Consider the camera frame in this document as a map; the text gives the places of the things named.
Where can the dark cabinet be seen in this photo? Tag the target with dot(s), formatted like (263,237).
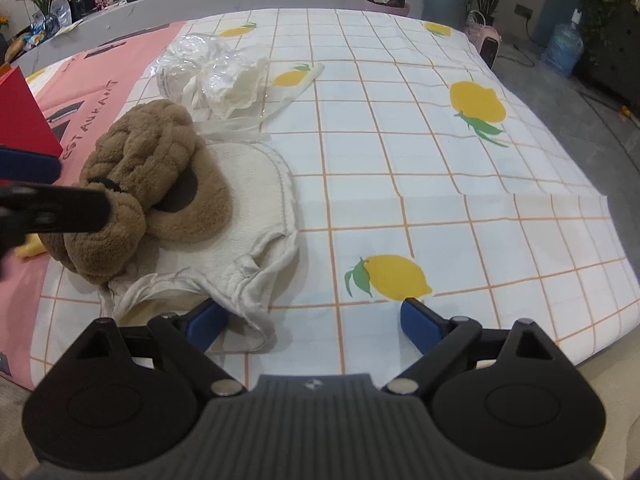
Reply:
(615,60)

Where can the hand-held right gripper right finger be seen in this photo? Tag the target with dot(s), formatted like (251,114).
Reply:
(420,324)

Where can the lemon print checked sheet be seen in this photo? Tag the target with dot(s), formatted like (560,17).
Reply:
(450,185)

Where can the cream white cloth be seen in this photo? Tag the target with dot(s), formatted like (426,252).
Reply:
(250,195)

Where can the pink printed mat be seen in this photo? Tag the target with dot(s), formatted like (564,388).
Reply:
(135,60)

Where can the grey trash bin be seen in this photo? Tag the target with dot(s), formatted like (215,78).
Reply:
(447,0)

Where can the clear crumpled plastic bag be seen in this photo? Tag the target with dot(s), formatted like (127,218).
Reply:
(240,91)

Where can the blue water bottle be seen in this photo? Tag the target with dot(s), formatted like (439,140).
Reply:
(565,47)

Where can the yellow cloth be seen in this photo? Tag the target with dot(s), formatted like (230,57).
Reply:
(31,249)

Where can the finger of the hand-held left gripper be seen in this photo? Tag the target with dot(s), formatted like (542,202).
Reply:
(27,164)
(55,207)

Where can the small pink heater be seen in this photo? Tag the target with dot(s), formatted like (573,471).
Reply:
(490,47)

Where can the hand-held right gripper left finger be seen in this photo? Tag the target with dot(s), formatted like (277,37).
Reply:
(206,324)

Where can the small photo frame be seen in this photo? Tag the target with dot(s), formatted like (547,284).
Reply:
(103,0)

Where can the brown plush slipper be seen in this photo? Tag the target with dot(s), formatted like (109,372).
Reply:
(100,255)
(150,150)

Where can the red cube box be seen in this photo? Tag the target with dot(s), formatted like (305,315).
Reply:
(20,115)

